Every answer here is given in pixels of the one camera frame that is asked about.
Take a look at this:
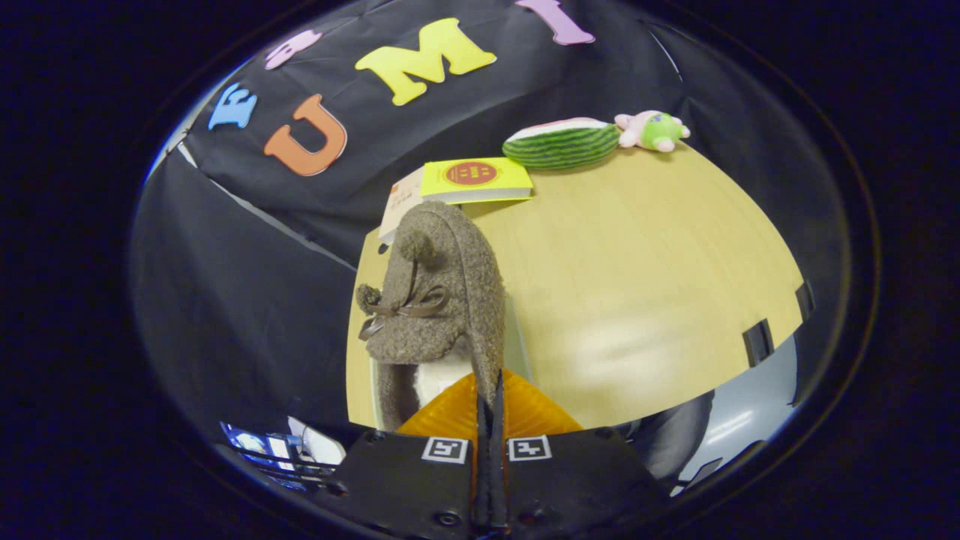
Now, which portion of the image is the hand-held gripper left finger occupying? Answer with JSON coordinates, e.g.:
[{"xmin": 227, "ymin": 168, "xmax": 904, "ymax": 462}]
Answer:
[{"xmin": 328, "ymin": 372, "xmax": 485, "ymax": 540}]

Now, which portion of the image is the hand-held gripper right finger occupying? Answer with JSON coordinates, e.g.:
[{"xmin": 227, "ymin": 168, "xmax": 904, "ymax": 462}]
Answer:
[{"xmin": 487, "ymin": 367, "xmax": 670, "ymax": 540}]

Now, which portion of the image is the cream plastic storage box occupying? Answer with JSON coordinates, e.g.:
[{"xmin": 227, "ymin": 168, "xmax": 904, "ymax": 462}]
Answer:
[{"xmin": 502, "ymin": 295, "xmax": 536, "ymax": 385}]

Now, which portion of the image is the brown fuzzy shoe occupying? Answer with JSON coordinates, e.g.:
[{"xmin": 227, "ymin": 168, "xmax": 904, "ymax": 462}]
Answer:
[{"xmin": 355, "ymin": 200, "xmax": 508, "ymax": 433}]

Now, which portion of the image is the white side table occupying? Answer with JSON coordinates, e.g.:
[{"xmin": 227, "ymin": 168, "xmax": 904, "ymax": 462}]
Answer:
[{"xmin": 288, "ymin": 415, "xmax": 347, "ymax": 467}]

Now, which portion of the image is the black office chair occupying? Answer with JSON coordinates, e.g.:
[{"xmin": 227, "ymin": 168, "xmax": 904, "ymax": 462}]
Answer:
[{"xmin": 621, "ymin": 390, "xmax": 715, "ymax": 482}]

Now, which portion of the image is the computer monitor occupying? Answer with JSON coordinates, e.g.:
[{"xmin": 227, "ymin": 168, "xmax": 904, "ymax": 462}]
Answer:
[{"xmin": 220, "ymin": 421, "xmax": 302, "ymax": 482}]

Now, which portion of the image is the yellow book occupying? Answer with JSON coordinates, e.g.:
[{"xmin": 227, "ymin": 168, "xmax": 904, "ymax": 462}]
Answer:
[{"xmin": 419, "ymin": 157, "xmax": 535, "ymax": 205}]

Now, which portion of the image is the watermelon slice plush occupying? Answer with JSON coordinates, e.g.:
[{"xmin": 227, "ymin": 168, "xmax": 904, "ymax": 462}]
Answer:
[{"xmin": 502, "ymin": 117, "xmax": 622, "ymax": 171}]

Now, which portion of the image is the pink and green plush toy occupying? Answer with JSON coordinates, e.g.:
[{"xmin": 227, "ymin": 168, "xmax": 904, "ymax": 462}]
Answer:
[{"xmin": 614, "ymin": 109, "xmax": 692, "ymax": 153}]

